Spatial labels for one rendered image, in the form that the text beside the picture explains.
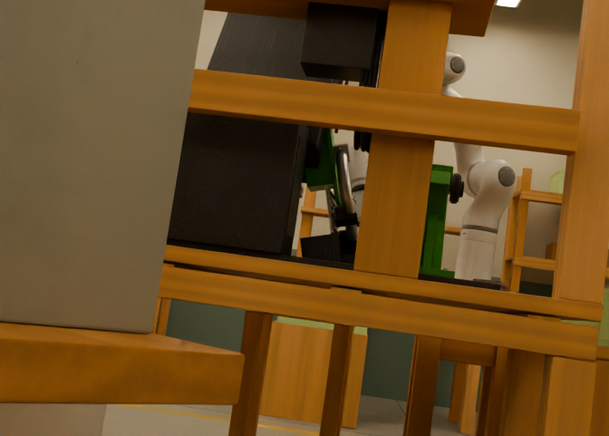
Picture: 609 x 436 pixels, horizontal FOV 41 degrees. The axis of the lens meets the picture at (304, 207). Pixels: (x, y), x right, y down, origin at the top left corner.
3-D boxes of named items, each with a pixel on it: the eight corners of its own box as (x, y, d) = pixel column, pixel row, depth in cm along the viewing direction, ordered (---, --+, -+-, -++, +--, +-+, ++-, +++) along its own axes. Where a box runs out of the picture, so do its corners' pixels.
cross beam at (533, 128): (3, 91, 191) (10, 53, 192) (571, 156, 174) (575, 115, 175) (-7, 85, 186) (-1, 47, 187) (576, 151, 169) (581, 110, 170)
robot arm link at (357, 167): (358, 198, 259) (341, 188, 252) (348, 167, 267) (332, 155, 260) (379, 185, 256) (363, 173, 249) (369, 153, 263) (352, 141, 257)
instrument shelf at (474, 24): (135, 4, 213) (137, -11, 213) (484, 37, 201) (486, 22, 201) (100, -37, 188) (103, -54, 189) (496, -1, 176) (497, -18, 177)
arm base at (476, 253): (436, 282, 278) (444, 228, 280) (490, 291, 279) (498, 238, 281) (449, 282, 259) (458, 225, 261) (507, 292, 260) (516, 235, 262)
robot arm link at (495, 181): (485, 235, 278) (495, 167, 281) (516, 234, 261) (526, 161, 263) (454, 228, 275) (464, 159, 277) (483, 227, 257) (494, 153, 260)
